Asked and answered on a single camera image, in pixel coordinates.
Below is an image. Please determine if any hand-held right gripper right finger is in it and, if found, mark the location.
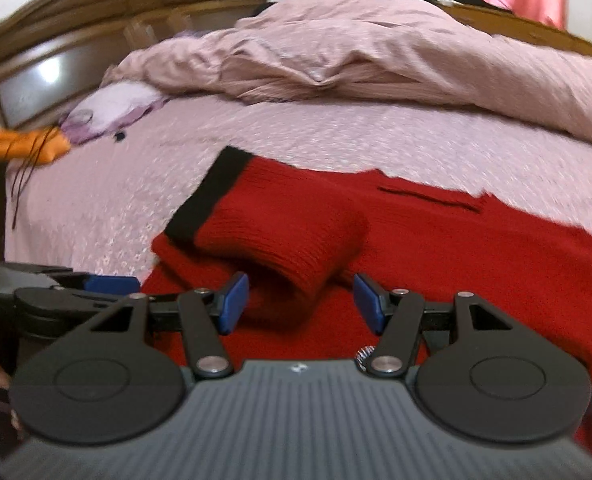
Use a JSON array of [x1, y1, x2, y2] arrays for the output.
[[352, 273, 516, 380]]

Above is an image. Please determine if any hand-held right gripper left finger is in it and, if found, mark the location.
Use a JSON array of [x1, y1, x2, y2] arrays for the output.
[[90, 271, 251, 380]]

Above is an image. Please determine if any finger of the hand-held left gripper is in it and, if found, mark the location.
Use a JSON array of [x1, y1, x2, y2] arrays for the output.
[[13, 272, 143, 322]]

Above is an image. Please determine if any red knitted cardigan sweater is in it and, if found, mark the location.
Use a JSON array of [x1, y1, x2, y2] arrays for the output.
[[140, 146, 592, 466]]

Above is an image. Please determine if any pink floral bed sheet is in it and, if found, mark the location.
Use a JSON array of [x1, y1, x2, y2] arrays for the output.
[[3, 95, 592, 281]]

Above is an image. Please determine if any orange cloth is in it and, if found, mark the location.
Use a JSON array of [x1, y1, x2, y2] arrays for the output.
[[0, 129, 73, 165]]

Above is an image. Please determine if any white and purple pillow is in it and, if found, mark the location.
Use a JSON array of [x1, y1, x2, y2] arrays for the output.
[[58, 82, 172, 146]]

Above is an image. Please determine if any pink quilt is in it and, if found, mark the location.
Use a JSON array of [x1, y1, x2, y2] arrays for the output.
[[101, 0, 592, 151]]

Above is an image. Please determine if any wooden headboard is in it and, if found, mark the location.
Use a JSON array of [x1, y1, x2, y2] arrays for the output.
[[0, 0, 272, 128]]

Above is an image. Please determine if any dark cord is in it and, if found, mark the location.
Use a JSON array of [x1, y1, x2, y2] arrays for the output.
[[6, 127, 59, 233]]

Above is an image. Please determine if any wooden bedside frame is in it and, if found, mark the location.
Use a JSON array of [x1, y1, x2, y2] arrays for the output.
[[443, 2, 592, 63]]

